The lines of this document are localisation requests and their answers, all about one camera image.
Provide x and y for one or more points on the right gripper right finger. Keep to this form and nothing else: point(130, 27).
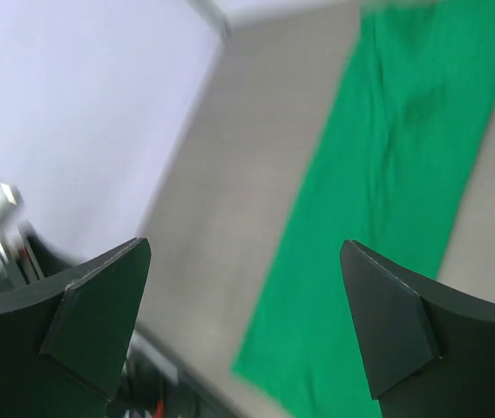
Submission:
point(428, 349)

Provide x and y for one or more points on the green t shirt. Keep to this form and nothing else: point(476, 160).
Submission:
point(390, 170)

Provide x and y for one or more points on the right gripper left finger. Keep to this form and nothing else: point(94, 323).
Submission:
point(64, 339)

